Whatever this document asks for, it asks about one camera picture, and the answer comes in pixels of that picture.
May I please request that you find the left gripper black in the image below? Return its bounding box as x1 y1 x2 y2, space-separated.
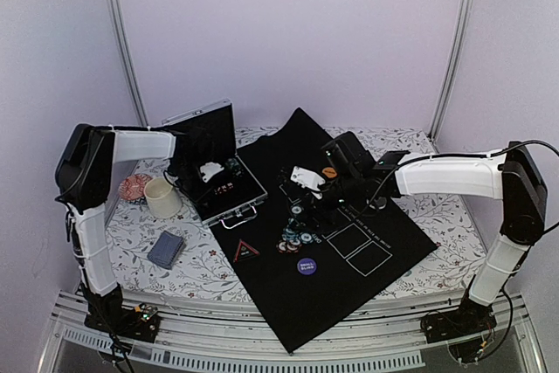
171 160 217 210

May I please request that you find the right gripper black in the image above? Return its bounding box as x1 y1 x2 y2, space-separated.
288 170 364 236

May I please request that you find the orange big blind button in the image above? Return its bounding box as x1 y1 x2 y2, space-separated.
322 167 337 179

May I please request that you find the green poker chip stack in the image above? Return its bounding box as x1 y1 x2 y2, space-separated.
225 158 243 177

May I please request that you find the chip pile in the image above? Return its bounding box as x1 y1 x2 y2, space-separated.
276 204 322 253

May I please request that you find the purple small blind button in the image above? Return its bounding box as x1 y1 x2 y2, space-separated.
297 258 317 276

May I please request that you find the blue playing card deck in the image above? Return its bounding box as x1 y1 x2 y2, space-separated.
148 231 184 270

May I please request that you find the black round dealer button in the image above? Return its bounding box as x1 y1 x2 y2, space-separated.
369 197 387 211

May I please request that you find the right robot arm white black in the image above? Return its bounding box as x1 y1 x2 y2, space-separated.
291 132 548 335

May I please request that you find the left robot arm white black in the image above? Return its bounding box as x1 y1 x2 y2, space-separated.
55 124 202 297

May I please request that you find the aluminium poker chip case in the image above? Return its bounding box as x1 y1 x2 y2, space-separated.
162 100 267 226

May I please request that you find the dice row in case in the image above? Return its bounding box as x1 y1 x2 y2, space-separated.
214 183 234 195

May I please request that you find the cream ceramic cup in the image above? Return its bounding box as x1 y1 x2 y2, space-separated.
144 177 182 218

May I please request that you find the black poker play mat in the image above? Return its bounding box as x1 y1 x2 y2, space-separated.
211 108 437 353

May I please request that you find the black red triangle button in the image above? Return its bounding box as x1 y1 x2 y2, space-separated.
233 239 260 263

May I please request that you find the red patterned small dish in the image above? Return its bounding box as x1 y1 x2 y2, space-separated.
118 173 152 203

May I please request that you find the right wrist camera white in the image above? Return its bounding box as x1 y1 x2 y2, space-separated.
290 166 326 199

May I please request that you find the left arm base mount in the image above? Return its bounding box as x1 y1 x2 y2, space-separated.
85 302 162 343

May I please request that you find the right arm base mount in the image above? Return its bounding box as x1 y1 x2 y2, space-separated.
420 300 497 364

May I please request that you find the left aluminium frame post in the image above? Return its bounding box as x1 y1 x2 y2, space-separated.
107 0 148 127

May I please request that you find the aluminium frame post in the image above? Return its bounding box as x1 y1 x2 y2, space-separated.
428 0 473 142
107 0 148 127

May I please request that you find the right aluminium frame post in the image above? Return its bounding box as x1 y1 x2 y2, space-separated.
428 0 473 142

